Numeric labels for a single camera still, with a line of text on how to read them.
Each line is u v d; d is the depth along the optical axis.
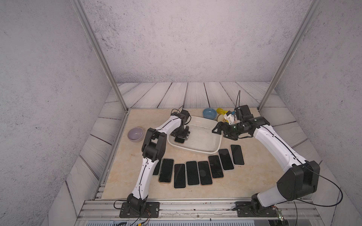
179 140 0.97
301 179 0.41
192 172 0.86
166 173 0.85
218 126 0.73
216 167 0.88
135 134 0.99
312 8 0.71
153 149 0.62
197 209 0.74
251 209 0.72
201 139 1.02
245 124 0.58
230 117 0.76
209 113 1.15
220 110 1.11
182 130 0.89
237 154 0.93
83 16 0.73
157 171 0.66
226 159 0.91
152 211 0.73
